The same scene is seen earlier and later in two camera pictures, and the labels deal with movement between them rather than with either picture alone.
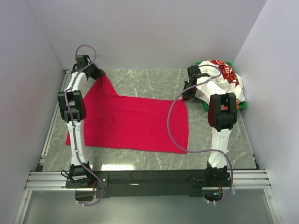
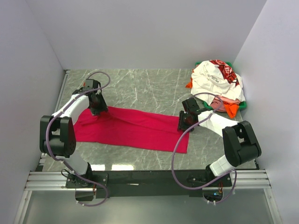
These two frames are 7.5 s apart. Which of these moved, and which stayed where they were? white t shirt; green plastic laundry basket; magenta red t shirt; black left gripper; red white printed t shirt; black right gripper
Moved: black left gripper; magenta red t shirt; black right gripper
Stayed: green plastic laundry basket; red white printed t shirt; white t shirt
